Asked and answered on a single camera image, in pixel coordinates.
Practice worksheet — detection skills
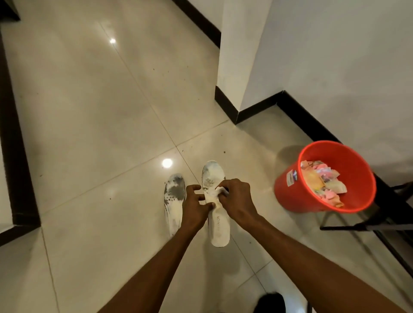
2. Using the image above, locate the person's right hand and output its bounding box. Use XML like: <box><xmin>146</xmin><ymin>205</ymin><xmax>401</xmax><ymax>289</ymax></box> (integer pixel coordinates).
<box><xmin>215</xmin><ymin>178</ymin><xmax>260</xmax><ymax>227</ymax></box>

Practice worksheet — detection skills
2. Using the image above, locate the person's left hand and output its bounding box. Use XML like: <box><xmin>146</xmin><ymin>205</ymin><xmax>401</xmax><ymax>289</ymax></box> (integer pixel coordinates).
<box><xmin>181</xmin><ymin>184</ymin><xmax>216</xmax><ymax>231</ymax></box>

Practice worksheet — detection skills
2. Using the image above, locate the white shoe insole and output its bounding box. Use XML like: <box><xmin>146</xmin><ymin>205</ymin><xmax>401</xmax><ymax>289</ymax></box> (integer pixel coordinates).
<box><xmin>163</xmin><ymin>174</ymin><xmax>186</xmax><ymax>238</ymax></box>
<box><xmin>201</xmin><ymin>160</ymin><xmax>231</xmax><ymax>248</ymax></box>

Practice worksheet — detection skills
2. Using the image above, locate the person's right forearm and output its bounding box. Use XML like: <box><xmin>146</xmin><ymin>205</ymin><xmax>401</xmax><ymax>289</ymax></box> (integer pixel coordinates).
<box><xmin>238</xmin><ymin>214</ymin><xmax>408</xmax><ymax>313</ymax></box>

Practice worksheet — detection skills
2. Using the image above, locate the person's left forearm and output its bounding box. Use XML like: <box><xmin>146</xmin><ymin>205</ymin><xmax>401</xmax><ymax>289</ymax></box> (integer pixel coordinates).
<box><xmin>97</xmin><ymin>222</ymin><xmax>204</xmax><ymax>313</ymax></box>

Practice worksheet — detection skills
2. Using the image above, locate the dirty white shoe insole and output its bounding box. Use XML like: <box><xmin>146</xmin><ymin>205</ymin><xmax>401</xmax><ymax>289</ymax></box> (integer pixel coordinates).
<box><xmin>163</xmin><ymin>174</ymin><xmax>186</xmax><ymax>238</ymax></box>

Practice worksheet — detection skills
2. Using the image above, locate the pile of paper scraps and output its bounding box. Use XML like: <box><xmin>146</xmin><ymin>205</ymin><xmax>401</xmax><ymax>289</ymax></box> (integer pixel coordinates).
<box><xmin>300</xmin><ymin>160</ymin><xmax>348</xmax><ymax>208</ymax></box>

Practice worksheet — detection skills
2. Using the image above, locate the person's black shoe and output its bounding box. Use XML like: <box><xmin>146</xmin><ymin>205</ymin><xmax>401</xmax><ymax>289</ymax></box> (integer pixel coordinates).
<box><xmin>253</xmin><ymin>292</ymin><xmax>287</xmax><ymax>313</ymax></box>

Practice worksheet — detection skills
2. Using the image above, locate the red plastic bucket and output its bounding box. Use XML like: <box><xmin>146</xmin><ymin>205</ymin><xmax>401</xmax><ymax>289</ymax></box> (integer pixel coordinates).
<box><xmin>274</xmin><ymin>141</ymin><xmax>377</xmax><ymax>214</ymax></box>

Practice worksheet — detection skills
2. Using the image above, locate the black metal furniture frame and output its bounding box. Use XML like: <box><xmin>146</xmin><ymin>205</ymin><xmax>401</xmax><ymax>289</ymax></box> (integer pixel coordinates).
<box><xmin>319</xmin><ymin>176</ymin><xmax>413</xmax><ymax>279</ymax></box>

